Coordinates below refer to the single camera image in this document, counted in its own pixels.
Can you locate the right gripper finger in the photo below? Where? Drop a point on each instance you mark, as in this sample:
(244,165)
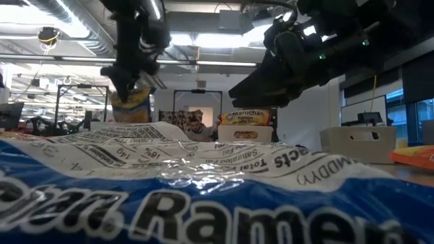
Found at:
(268,83)
(264,102)

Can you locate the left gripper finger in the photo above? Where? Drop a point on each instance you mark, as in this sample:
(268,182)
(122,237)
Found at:
(124,84)

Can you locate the red Maruchan ramen pack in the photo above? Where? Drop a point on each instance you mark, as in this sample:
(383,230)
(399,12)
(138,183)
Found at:
(244,117)

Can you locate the blue Maruchan ramen pack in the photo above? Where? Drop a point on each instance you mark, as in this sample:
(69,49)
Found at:
(134,110)
(217,203)

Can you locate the pale grey plastic bin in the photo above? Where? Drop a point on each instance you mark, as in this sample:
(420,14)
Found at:
(339,149)

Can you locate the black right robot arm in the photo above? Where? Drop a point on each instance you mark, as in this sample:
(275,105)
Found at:
(373,27)

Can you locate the white plastic bin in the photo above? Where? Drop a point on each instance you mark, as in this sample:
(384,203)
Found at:
(227,135)

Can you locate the patterned cloth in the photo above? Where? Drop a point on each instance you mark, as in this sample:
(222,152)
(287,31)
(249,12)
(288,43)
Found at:
(176,118)

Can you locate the long ceiling tube light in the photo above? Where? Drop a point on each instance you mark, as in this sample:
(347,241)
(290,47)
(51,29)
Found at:
(68,59)

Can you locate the person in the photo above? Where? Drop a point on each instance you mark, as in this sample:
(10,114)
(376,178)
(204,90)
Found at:
(200,130)

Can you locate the grey ceiling box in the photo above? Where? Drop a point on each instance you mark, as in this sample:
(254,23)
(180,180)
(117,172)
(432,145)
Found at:
(230,20)

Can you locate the white whiteboard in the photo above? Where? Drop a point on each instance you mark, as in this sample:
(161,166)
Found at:
(363,108)

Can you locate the black background robot arms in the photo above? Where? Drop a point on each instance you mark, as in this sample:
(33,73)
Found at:
(51,127)

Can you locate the black background device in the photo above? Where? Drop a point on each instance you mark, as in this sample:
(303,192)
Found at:
(368,118)

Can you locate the blue-lit window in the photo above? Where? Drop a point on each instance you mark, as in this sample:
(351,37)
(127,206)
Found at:
(396,108)

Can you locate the dark grey monitor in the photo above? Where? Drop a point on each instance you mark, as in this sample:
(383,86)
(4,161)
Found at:
(12,115)

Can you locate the black background rig frame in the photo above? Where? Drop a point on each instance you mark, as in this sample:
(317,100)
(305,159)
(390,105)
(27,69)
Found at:
(83,86)

